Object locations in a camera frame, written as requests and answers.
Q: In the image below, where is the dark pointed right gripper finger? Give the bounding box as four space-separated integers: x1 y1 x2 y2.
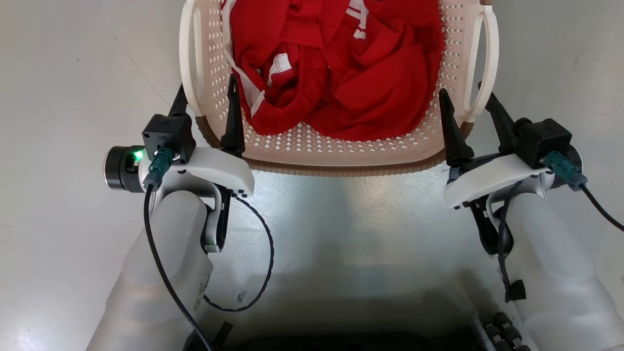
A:
479 81 519 155
439 88 475 167

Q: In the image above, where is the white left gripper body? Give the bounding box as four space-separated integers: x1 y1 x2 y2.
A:
104 145 255 254

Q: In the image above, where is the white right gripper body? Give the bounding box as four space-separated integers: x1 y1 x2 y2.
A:
443 145 584 257

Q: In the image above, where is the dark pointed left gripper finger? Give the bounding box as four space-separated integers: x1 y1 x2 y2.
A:
168 84 190 117
220 74 246 157

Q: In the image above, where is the beige perforated plastic laundry basket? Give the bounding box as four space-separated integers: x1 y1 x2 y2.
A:
179 0 500 177

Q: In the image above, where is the red garment with white trim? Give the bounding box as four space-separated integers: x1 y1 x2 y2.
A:
222 0 445 142

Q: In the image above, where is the thin black cable with tag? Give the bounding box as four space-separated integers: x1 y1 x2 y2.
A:
496 180 527 303

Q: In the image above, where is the black cable with teal plug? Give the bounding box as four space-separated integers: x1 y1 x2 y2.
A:
142 148 213 351
540 151 624 233

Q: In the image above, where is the thin black looped cable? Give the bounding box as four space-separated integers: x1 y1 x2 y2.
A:
202 194 275 312

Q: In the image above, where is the black corrugated cable bundle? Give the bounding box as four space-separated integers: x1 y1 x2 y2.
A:
480 312 533 351

